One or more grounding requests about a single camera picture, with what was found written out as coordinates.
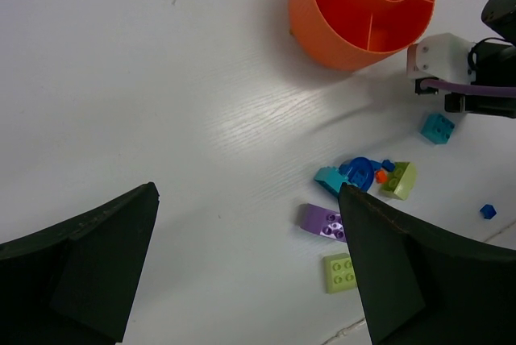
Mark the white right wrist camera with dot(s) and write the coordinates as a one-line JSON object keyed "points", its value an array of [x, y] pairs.
{"points": [[439, 57]]}

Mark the tiny blue lego stud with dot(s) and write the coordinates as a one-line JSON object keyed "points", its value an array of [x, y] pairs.
{"points": [[488, 211]]}

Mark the small blue lego piece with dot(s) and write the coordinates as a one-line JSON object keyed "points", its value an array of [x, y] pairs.
{"points": [[388, 165]]}

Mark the teal long lego brick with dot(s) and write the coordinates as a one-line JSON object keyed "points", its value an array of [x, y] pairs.
{"points": [[332, 179]]}

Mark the light green square lego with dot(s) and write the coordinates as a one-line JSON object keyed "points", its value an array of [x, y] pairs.
{"points": [[339, 273]]}

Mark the blue arch lego piece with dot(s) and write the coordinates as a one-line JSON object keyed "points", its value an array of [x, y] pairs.
{"points": [[360, 172]]}

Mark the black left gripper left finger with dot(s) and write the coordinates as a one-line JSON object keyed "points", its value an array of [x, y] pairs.
{"points": [[75, 282]]}

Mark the purple rounded lego brick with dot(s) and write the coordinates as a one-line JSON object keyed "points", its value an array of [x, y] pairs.
{"points": [[323, 222]]}

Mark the teal square lego brick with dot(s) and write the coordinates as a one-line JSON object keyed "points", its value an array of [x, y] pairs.
{"points": [[437, 128]]}

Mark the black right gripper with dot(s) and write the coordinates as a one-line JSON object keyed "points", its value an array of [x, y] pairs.
{"points": [[486, 100]]}

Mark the small orange lego stud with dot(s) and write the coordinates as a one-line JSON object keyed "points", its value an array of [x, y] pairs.
{"points": [[381, 176]]}

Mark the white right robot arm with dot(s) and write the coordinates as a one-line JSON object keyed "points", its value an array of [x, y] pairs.
{"points": [[493, 62]]}

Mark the orange round divided container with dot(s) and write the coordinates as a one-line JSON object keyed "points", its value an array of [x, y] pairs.
{"points": [[349, 35]]}

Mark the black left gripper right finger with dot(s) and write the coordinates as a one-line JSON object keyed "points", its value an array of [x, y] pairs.
{"points": [[421, 284]]}

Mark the green sloped lego brick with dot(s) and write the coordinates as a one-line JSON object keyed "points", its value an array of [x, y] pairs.
{"points": [[400, 181]]}

